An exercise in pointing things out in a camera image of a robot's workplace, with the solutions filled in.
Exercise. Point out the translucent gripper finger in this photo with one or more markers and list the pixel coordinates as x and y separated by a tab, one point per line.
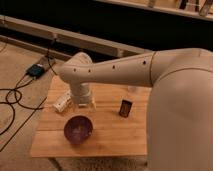
93	106
71	106

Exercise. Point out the purple bowl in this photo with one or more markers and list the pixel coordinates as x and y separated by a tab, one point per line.
78	129

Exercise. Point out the wooden side table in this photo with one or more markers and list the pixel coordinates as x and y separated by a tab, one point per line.
112	135

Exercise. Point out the dark eraser block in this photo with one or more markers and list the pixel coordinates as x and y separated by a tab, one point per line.
125	108

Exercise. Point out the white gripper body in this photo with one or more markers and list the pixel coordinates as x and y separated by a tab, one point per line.
81	93

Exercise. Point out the white plastic bottle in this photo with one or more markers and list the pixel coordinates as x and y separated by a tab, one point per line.
62	102

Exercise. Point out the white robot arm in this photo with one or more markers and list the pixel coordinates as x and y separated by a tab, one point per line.
179	124

